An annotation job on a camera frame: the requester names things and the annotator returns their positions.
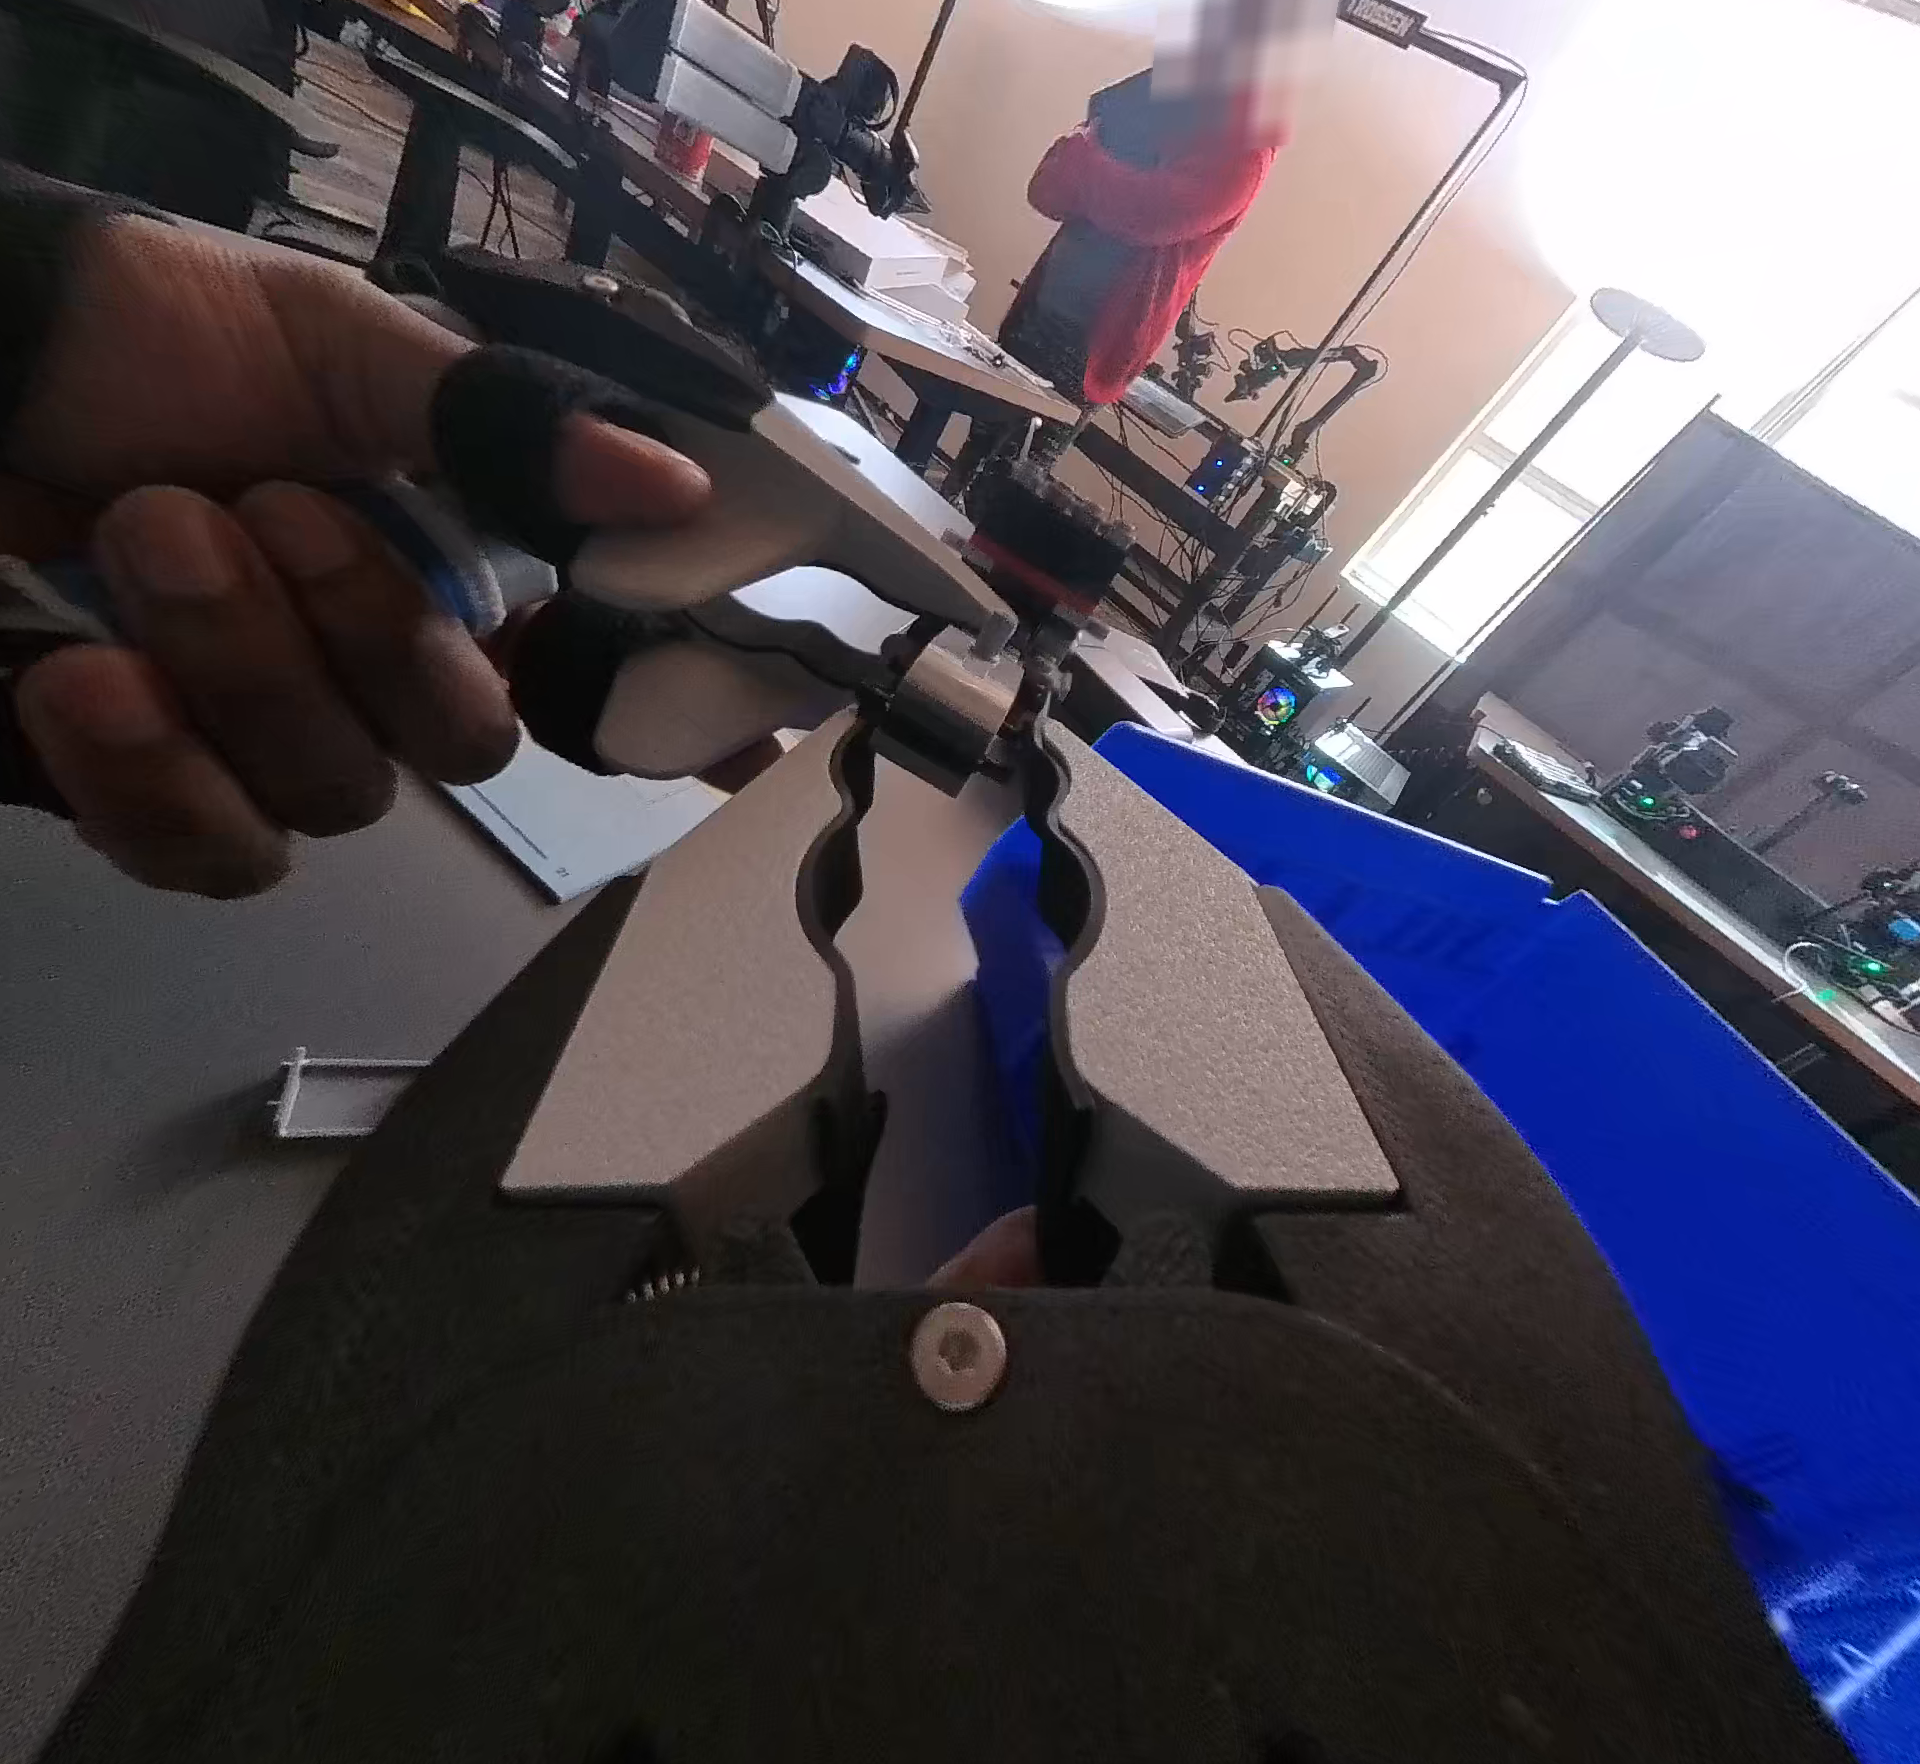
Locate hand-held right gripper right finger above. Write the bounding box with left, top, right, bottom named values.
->
left=1033, top=722, right=1404, bottom=1285

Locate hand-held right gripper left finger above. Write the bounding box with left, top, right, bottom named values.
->
left=499, top=714, right=876, bottom=1292

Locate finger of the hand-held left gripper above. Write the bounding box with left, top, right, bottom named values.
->
left=567, top=391, right=1022, bottom=635
left=592, top=590, right=901, bottom=778

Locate grey black toy brick model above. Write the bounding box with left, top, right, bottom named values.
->
left=857, top=452, right=1137, bottom=794

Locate blue plastic bin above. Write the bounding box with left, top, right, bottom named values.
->
left=959, top=718, right=1920, bottom=1764

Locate small grey toy brick panel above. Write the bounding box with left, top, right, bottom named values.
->
left=266, top=1045, right=417, bottom=1139

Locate grey desk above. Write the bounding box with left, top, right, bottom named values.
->
left=0, top=682, right=1247, bottom=1764

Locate person's right hand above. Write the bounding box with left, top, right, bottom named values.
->
left=928, top=1206, right=1041, bottom=1289

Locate person's left hand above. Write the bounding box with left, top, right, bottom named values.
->
left=0, top=211, right=716, bottom=898

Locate toy brick instruction booklet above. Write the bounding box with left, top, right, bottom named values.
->
left=439, top=729, right=789, bottom=905

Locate long work table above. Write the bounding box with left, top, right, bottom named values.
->
left=254, top=0, right=1338, bottom=663

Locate white box stack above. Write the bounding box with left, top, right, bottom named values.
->
left=660, top=0, right=801, bottom=166

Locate black office chair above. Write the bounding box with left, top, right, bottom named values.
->
left=0, top=0, right=345, bottom=239

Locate table with devices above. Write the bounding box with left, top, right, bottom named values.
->
left=1462, top=692, right=1920, bottom=1113

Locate black divider panel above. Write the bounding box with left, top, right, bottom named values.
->
left=1462, top=400, right=1920, bottom=821

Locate black frame stand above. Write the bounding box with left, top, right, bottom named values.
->
left=1253, top=0, right=1533, bottom=446

